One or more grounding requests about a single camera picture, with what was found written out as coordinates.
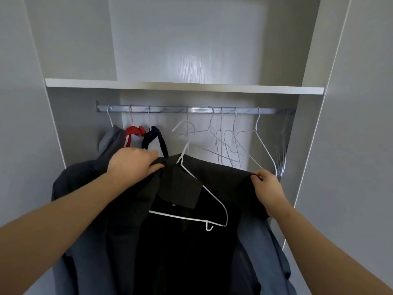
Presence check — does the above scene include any person's right hand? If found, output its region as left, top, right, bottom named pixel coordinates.
left=251, top=168, right=294, bottom=220

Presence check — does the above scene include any person's left hand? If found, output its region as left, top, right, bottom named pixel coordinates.
left=106, top=147, right=166, bottom=194

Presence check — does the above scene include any black shirt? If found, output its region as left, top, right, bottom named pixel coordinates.
left=106, top=153, right=271, bottom=295

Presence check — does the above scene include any person's left forearm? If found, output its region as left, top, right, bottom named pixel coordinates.
left=0, top=173, right=124, bottom=295

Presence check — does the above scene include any person's right forearm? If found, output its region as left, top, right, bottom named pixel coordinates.
left=270, top=208, right=393, bottom=295

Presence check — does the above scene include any navy garment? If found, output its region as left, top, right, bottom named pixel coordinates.
left=141, top=126, right=169, bottom=159

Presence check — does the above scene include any red garment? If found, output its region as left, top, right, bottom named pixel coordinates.
left=123, top=125, right=147, bottom=148

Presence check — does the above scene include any white wardrobe shelf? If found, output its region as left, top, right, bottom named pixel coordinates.
left=45, top=78, right=325, bottom=95

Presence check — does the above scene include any white wardrobe door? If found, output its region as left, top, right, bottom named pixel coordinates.
left=0, top=0, right=67, bottom=231
left=282, top=0, right=393, bottom=292

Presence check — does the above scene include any grey-blue shirt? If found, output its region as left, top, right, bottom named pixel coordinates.
left=51, top=124, right=297, bottom=295

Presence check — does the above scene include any white wardrobe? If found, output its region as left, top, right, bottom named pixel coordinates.
left=0, top=0, right=393, bottom=295

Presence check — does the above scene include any row of white wire hangers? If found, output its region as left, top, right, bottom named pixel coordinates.
left=106, top=104, right=291, bottom=178

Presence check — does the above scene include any white wire clothes hanger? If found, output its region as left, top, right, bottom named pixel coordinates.
left=149, top=142, right=229, bottom=231

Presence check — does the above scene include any silver metal clothes rail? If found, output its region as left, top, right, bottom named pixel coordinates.
left=95, top=101, right=297, bottom=116

